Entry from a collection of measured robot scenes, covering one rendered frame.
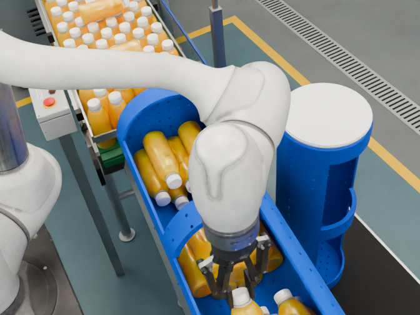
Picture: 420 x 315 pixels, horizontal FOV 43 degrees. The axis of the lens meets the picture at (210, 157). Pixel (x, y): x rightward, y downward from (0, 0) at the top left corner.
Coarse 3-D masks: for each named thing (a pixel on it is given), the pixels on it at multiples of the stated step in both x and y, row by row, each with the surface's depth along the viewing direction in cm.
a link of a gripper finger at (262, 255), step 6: (264, 234) 91; (270, 240) 91; (264, 246) 91; (270, 246) 91; (258, 252) 94; (264, 252) 92; (258, 258) 96; (264, 258) 93; (264, 264) 95; (264, 270) 97
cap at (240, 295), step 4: (240, 288) 103; (244, 288) 103; (232, 292) 103; (236, 292) 102; (240, 292) 101; (244, 292) 101; (248, 292) 102; (232, 296) 101; (236, 296) 100; (240, 296) 100; (244, 296) 101; (248, 296) 101; (236, 300) 101; (240, 300) 100; (244, 300) 101; (248, 300) 101; (236, 304) 101
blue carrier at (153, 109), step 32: (160, 96) 140; (128, 128) 142; (160, 128) 155; (128, 160) 142; (160, 224) 125; (192, 224) 115; (288, 256) 108; (256, 288) 131; (288, 288) 126; (320, 288) 104
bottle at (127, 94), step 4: (128, 88) 172; (120, 92) 171; (124, 92) 171; (128, 92) 172; (132, 92) 174; (124, 96) 171; (128, 96) 172; (132, 96) 174; (124, 100) 172; (128, 100) 173
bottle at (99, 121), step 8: (88, 112) 166; (96, 112) 165; (104, 112) 166; (88, 120) 168; (96, 120) 166; (104, 120) 167; (96, 128) 168; (104, 128) 169; (112, 128) 174; (104, 144) 174; (112, 144) 175
